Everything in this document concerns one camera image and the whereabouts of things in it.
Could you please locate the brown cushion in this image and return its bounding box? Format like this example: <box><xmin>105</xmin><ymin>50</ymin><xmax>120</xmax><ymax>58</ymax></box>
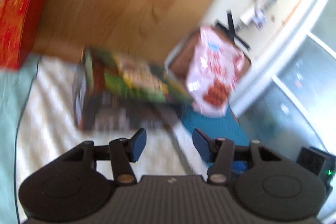
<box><xmin>167</xmin><ymin>27</ymin><xmax>251</xmax><ymax>81</ymax></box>

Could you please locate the red gift box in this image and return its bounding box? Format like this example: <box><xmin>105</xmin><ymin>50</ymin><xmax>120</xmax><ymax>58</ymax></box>
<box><xmin>1</xmin><ymin>0</ymin><xmax>45</xmax><ymax>71</ymax></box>

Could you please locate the teal patterned cloth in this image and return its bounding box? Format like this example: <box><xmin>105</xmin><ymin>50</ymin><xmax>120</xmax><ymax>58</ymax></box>
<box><xmin>179</xmin><ymin>106</ymin><xmax>249</xmax><ymax>145</ymax></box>

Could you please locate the white power strip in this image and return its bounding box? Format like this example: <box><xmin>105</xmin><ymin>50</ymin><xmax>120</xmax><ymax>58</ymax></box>
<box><xmin>239</xmin><ymin>4</ymin><xmax>266</xmax><ymax>30</ymax></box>

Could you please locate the black device green light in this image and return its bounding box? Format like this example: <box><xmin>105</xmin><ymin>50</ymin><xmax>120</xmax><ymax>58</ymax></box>
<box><xmin>296</xmin><ymin>147</ymin><xmax>335</xmax><ymax>196</ymax></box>

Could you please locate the patterned bed sheet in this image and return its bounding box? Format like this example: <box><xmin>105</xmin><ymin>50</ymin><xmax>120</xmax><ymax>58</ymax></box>
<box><xmin>1</xmin><ymin>55</ymin><xmax>207</xmax><ymax>223</ymax></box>

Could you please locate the black sheep print box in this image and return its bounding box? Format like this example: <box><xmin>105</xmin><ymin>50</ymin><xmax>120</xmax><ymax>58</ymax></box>
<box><xmin>72</xmin><ymin>48</ymin><xmax>193</xmax><ymax>132</ymax></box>

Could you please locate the pink fried twist snack bag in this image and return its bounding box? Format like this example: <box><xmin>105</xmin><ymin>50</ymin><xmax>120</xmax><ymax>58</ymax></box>
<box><xmin>186</xmin><ymin>26</ymin><xmax>245</xmax><ymax>118</ymax></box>

